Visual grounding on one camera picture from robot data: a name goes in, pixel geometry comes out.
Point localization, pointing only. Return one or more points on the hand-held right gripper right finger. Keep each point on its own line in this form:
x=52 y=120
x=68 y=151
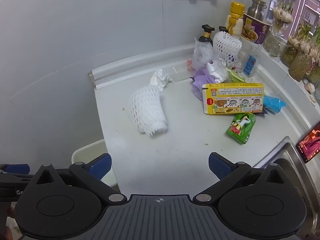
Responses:
x=220 y=166

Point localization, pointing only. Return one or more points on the white trash bin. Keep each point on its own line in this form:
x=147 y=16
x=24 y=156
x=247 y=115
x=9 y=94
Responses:
x=82 y=152

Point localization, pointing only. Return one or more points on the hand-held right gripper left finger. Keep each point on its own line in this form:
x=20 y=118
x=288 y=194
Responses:
x=100 y=166

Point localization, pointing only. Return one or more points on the purple cloth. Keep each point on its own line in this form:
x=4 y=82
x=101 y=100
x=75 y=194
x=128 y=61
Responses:
x=200 y=87

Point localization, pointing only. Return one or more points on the blue plastic bag roll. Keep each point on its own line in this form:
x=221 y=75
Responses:
x=272 y=103

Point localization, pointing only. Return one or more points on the stainless steel sink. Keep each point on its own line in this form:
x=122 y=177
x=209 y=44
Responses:
x=290 y=155

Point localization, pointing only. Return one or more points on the jar of sprouting garlic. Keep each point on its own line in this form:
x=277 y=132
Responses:
x=300 y=67
x=290 y=55

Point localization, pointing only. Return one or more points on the white tissue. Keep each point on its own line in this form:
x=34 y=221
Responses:
x=160 y=80

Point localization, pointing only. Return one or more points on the loose garlic bulb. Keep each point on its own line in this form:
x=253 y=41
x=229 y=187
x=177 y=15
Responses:
x=309 y=87

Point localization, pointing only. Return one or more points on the green snack packet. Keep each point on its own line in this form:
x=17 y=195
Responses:
x=241 y=132

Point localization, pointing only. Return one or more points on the small white foam net sleeve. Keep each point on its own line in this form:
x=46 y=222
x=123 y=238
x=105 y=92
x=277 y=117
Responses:
x=226 y=46

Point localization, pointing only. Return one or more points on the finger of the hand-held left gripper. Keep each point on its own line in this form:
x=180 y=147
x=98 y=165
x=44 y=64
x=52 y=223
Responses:
x=15 y=177
x=17 y=169

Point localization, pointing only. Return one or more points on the small spray bottle blue label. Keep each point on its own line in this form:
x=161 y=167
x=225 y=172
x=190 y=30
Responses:
x=250 y=65

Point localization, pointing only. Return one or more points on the white plastic bag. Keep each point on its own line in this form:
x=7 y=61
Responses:
x=217 y=71

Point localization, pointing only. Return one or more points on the green cabbage leaf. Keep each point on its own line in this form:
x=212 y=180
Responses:
x=236 y=77

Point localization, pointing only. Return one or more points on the smartphone with lit screen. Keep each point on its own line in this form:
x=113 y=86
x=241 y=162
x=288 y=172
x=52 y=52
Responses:
x=311 y=142

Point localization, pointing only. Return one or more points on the yellow cardboard box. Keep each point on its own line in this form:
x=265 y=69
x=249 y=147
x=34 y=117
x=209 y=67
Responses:
x=232 y=90

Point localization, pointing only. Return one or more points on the glass vase with garlic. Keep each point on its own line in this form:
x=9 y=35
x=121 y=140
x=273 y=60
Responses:
x=275 y=45

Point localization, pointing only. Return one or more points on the stainless steel flask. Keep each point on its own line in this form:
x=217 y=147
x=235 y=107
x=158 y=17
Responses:
x=255 y=10

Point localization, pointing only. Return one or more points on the white bottle with yellow cap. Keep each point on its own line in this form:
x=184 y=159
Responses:
x=235 y=22

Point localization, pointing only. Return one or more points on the window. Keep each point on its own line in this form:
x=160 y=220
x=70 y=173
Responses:
x=300 y=2

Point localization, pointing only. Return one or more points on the purple instant noodle cup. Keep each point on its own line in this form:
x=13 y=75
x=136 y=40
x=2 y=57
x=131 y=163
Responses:
x=255 y=31

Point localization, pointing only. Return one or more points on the crushed clear plastic bottle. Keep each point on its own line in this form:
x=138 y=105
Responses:
x=201 y=55

